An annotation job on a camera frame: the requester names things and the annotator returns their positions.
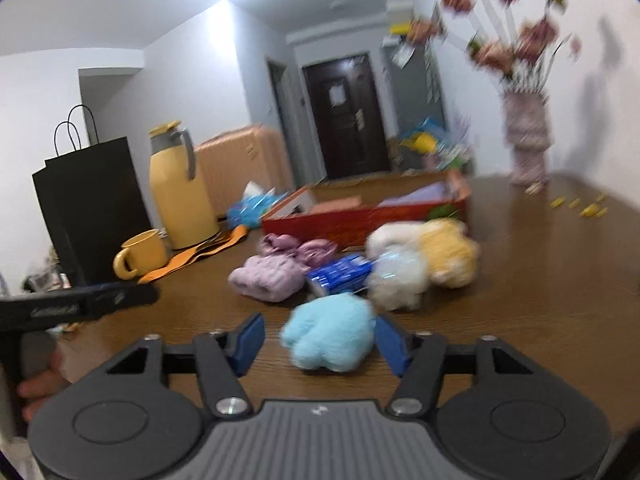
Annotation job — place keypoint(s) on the peach ribbed suitcase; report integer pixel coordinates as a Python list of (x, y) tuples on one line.
[(245, 165)]

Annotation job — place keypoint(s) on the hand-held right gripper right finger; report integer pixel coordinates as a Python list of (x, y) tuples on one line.
[(390, 347)]

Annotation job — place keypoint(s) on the dark brown entrance door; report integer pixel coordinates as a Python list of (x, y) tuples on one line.
[(350, 150)]

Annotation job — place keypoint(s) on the scattered yellow petals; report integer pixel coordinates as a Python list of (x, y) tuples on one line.
[(590, 208)]

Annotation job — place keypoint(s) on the red cardboard box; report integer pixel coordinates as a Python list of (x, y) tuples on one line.
[(350, 227)]

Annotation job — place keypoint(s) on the yellow thermos jug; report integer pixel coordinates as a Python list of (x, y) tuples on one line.
[(182, 200)]

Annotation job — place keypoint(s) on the pink ribbed vase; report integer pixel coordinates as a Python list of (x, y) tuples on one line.
[(527, 135)]

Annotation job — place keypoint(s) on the yellow mug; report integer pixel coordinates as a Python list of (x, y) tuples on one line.
[(145, 252)]

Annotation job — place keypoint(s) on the pink artificial flowers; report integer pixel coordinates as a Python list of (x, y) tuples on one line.
[(537, 35)]

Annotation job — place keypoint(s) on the white tissue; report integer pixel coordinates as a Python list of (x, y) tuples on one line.
[(252, 190)]

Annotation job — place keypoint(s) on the white fluffy plush toy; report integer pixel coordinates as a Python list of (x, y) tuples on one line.
[(397, 282)]

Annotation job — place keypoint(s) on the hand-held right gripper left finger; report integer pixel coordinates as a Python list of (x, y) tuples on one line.
[(250, 342)]

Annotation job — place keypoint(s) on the yellow box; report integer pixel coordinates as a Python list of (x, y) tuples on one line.
[(401, 29)]

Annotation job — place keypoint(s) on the dark side door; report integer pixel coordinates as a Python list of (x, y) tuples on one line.
[(279, 110)]

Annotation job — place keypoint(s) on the grey clutter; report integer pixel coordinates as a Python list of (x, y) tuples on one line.
[(45, 272)]

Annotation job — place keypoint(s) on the blue striped packet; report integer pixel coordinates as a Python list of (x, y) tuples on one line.
[(340, 272)]

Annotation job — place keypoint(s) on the lavender puffy soft item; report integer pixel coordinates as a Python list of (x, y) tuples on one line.
[(267, 280)]

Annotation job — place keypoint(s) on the cream plush toy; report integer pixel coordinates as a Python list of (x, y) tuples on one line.
[(392, 240)]

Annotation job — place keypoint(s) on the small cream fragment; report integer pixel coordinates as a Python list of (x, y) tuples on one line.
[(534, 187)]

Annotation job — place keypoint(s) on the yellow plush toy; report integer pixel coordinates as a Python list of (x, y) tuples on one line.
[(450, 255)]

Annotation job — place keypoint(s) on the person's left hand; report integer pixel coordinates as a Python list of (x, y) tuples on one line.
[(42, 385)]

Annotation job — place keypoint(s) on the blue plastic bag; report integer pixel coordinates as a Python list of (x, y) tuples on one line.
[(252, 210)]

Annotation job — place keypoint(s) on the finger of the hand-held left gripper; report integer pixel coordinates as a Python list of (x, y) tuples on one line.
[(125, 297)]

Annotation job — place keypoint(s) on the pink purple soft item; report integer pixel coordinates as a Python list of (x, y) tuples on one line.
[(317, 252)]

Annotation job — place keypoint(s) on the pile of colourful toys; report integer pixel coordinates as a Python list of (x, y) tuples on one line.
[(430, 142)]

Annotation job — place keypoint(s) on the light blue plush toy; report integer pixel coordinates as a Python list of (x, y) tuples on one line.
[(327, 332)]

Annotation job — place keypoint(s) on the grey tall cabinet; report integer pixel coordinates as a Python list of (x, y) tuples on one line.
[(420, 105)]

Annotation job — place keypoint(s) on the black paper bag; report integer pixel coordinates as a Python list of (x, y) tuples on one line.
[(90, 200)]

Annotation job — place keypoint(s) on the white paper notice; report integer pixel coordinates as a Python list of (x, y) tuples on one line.
[(336, 95)]

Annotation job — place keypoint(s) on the lavender folded cloth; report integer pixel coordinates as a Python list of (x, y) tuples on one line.
[(420, 195)]

